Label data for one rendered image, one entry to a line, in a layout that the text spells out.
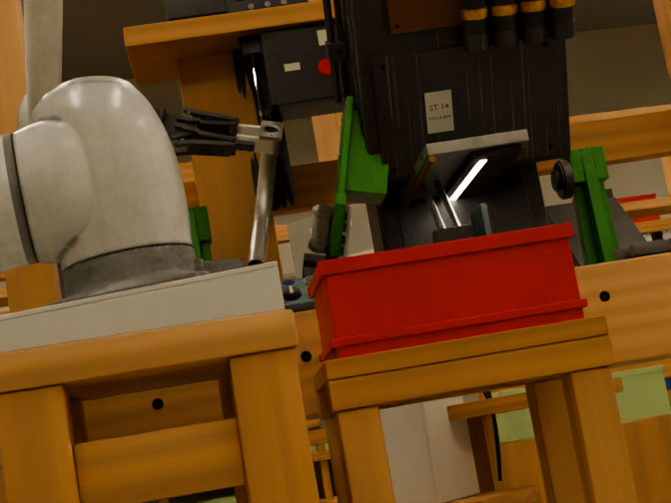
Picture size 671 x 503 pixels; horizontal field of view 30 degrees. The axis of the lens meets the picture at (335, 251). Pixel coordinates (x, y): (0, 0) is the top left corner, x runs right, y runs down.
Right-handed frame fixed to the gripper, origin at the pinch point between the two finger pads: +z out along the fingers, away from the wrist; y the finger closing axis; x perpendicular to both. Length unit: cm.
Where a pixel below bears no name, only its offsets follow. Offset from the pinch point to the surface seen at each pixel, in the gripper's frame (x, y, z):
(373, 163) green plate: -4.8, -11.6, 20.2
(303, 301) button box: -2.7, -48.1, 10.1
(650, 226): 411, 612, 291
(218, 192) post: 21.1, 13.4, -7.0
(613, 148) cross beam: 14, 34, 73
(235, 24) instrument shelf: -8.5, 26.7, -6.8
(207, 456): -21, -98, 1
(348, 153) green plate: -5.7, -10.8, 15.9
